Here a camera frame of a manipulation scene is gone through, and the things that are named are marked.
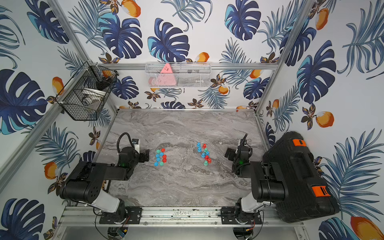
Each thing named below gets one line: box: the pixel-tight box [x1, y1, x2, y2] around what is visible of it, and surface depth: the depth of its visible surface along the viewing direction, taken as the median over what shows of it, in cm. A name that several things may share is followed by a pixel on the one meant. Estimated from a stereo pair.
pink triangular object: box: [155, 63, 177, 86], surface depth 92 cm
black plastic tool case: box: [262, 131, 341, 223], surface depth 65 cm
